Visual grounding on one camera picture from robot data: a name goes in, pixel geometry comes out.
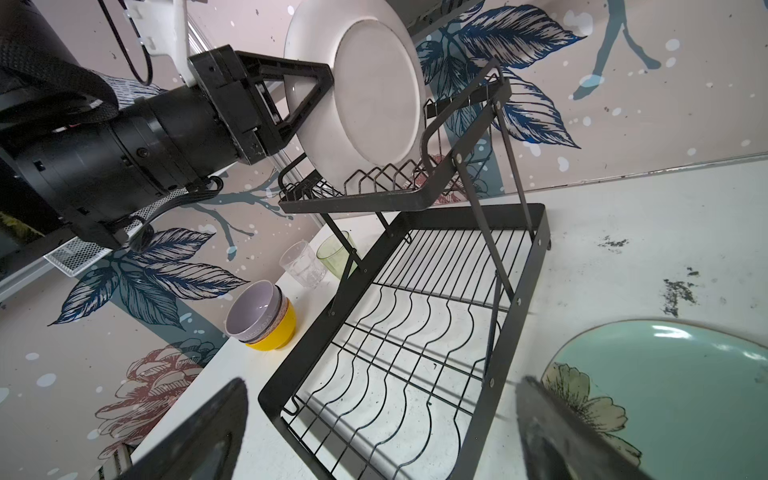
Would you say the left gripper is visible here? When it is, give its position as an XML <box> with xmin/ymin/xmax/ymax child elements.
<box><xmin>188</xmin><ymin>45</ymin><xmax>334</xmax><ymax>165</ymax></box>

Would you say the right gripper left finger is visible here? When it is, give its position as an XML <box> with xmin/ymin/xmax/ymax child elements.
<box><xmin>120</xmin><ymin>378</ymin><xmax>248</xmax><ymax>479</ymax></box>

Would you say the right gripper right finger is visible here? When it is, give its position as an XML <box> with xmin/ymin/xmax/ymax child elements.
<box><xmin>515</xmin><ymin>376</ymin><xmax>648</xmax><ymax>480</ymax></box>

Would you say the white plate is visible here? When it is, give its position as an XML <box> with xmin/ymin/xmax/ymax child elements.
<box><xmin>284</xmin><ymin>1</ymin><xmax>426</xmax><ymax>195</ymax></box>

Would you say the yellow ceramic bowl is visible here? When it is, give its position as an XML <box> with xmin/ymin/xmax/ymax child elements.
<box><xmin>246</xmin><ymin>298</ymin><xmax>297</xmax><ymax>351</ymax></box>

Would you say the pale green plate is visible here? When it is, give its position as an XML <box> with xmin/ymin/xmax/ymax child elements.
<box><xmin>541</xmin><ymin>320</ymin><xmax>767</xmax><ymax>479</ymax></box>

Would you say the lilac ceramic bowl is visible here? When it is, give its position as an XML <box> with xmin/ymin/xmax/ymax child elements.
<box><xmin>224</xmin><ymin>280</ymin><xmax>282</xmax><ymax>343</ymax></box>

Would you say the pink floral pattern bowl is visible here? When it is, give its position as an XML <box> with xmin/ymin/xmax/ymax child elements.
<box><xmin>241</xmin><ymin>287</ymin><xmax>289</xmax><ymax>344</ymax></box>

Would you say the clear glass tumbler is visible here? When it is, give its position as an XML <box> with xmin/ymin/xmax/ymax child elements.
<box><xmin>279</xmin><ymin>240</ymin><xmax>327</xmax><ymax>289</ymax></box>

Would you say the green glass tumbler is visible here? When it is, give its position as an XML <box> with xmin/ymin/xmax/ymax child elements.
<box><xmin>316</xmin><ymin>234</ymin><xmax>349</xmax><ymax>280</ymax></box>

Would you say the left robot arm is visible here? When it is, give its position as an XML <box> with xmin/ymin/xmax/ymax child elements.
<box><xmin>1</xmin><ymin>1</ymin><xmax>334</xmax><ymax>251</ymax></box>

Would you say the black two-tier dish rack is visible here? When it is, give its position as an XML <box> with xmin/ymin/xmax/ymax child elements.
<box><xmin>258</xmin><ymin>61</ymin><xmax>551</xmax><ymax>479</ymax></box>

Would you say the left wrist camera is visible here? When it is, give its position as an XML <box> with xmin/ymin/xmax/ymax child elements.
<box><xmin>124</xmin><ymin>0</ymin><xmax>211</xmax><ymax>87</ymax></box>

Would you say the white wire mesh shelf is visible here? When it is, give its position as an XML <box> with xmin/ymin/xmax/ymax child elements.
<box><xmin>43</xmin><ymin>187</ymin><xmax>188</xmax><ymax>277</ymax></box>

